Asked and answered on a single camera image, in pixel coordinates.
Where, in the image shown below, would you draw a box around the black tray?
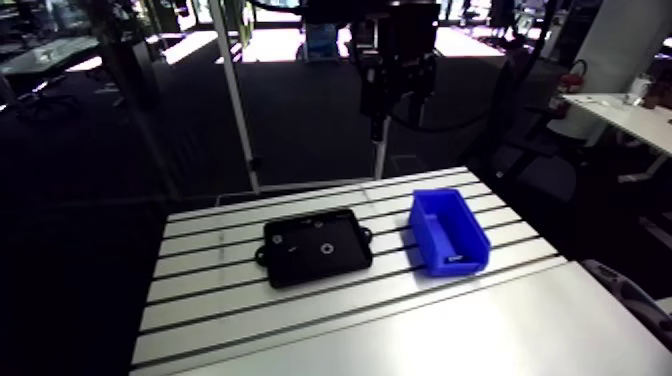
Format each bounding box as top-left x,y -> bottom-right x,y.
254,208 -> 374,289

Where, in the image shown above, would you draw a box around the white desk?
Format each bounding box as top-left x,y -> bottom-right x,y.
560,92 -> 672,184

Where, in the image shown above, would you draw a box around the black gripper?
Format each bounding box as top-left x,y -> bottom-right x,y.
357,15 -> 440,143

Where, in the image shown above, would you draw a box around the white post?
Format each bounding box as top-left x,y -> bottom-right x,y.
208,0 -> 262,193
373,116 -> 392,181

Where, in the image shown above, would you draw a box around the blue bin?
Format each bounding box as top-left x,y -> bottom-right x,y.
408,188 -> 492,278

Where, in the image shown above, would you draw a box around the black office chair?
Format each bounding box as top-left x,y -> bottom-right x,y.
485,46 -> 580,203

